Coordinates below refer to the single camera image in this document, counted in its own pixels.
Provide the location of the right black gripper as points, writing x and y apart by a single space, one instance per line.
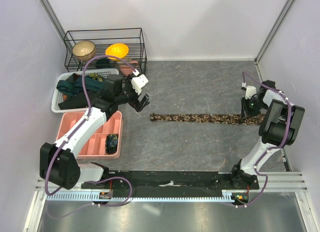
245 111

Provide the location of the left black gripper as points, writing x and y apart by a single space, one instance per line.
138 106

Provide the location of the brown floral tie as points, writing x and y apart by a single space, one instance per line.
228 119

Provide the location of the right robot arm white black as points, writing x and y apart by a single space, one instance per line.
279 128

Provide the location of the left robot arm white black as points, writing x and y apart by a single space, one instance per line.
58 164

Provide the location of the pink mug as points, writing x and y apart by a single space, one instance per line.
127 70

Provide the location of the rolled dark floral tie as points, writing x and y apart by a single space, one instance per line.
111 143

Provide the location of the white perforated basket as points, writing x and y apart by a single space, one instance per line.
59 97

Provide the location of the pink divided tray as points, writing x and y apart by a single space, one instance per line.
104 144

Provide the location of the green floral tie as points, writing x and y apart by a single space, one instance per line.
96 77

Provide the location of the dark green bowl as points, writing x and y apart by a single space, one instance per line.
103 63

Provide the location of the orange bowl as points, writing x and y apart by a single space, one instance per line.
119 50

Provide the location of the black tie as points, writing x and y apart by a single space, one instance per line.
79 101

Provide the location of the teal tie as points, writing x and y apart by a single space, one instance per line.
72 87

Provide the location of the beige bowl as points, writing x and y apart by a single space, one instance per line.
84 50

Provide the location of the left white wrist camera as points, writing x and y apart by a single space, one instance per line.
138 81

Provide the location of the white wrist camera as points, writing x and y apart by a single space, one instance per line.
138 81
250 90

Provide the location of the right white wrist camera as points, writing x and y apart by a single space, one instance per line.
250 90

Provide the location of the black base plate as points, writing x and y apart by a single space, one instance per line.
172 183

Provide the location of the light blue cable duct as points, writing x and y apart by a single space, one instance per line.
99 196

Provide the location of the aluminium rail frame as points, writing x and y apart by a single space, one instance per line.
281 204

